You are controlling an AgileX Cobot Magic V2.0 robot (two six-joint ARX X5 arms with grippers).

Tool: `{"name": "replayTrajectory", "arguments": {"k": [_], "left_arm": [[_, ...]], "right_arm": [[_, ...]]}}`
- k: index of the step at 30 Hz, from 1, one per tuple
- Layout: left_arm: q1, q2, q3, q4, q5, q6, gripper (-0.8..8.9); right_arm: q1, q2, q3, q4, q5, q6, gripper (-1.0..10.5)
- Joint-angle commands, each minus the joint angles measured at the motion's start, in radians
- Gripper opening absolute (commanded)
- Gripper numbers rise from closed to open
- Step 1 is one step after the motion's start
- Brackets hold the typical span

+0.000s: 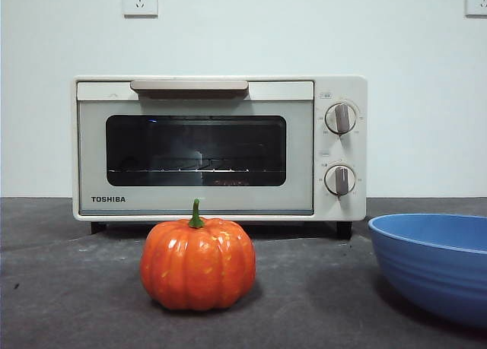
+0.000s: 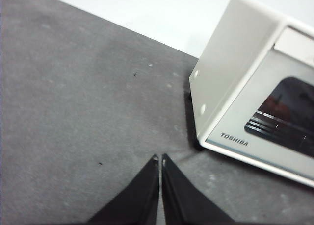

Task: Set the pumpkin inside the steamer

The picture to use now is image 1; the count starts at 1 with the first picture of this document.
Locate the orange pumpkin with green stem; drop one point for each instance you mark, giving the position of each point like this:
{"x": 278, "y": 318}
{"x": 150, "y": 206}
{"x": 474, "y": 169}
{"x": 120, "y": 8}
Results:
{"x": 198, "y": 265}

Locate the cream Toshiba toaster oven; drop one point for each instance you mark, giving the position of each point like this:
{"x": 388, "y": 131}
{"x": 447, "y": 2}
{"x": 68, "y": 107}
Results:
{"x": 198, "y": 98}

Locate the beige oven control knob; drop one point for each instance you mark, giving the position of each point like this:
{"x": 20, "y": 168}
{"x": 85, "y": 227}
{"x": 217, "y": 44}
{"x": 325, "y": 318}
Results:
{"x": 340, "y": 179}
{"x": 341, "y": 119}

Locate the blue ribbed bowl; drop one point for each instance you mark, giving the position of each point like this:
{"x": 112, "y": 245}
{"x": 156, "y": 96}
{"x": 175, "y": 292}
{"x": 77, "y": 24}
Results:
{"x": 433, "y": 276}

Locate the white wall socket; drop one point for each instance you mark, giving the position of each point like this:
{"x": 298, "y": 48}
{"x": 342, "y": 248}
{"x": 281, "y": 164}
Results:
{"x": 140, "y": 1}
{"x": 477, "y": 1}

